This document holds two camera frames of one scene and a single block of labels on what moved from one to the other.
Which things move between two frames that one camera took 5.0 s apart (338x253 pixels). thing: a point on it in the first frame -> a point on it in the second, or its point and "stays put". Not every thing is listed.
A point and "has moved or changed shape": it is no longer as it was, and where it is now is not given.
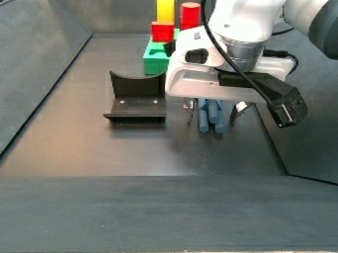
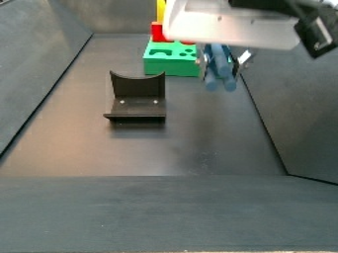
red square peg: (163, 32) stays put
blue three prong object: (210, 113) has moved or changed shape
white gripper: (194, 66) -> (215, 23)
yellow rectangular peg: (166, 11) stays put
